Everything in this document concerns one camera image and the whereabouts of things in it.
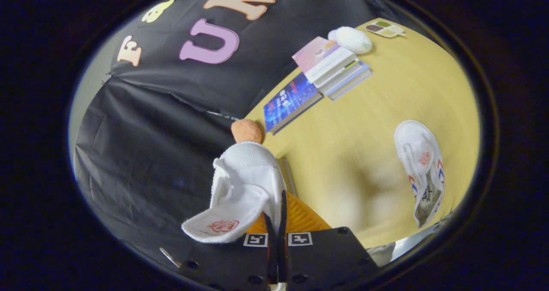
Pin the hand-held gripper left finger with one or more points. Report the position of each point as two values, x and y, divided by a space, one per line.
223 261

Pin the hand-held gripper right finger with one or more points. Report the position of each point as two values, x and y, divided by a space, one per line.
326 256

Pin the white canvas shoe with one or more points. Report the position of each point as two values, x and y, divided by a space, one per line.
418 153
244 175

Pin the black backdrop cloth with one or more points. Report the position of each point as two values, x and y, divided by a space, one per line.
150 153

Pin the orange fuzzy ball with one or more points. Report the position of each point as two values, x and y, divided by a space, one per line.
246 131

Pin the blue book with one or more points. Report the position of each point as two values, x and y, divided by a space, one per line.
289 102

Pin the grey book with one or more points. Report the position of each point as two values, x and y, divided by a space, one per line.
347 80

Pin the pink book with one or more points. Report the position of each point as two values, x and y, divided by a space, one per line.
317 53

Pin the white fluffy ball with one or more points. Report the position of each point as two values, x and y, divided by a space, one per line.
354 40

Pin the small compartment tray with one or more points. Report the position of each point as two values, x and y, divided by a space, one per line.
384 28

